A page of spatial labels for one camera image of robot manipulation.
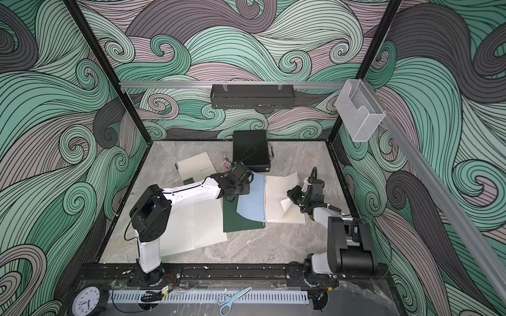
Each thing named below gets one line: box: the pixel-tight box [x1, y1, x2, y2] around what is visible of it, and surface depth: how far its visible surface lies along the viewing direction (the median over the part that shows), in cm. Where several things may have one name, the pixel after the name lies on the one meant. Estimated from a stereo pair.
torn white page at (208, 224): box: [193, 198, 228, 250], surface depth 87 cm
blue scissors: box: [216, 286, 253, 316], surface depth 69 cm
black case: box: [232, 129, 271, 172], surface depth 120 cm
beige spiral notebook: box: [174, 151, 218, 183], surface depth 109 cm
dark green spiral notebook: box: [222, 194, 266, 233], surface depth 87 cm
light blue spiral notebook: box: [236, 171, 306, 224], surface depth 90 cm
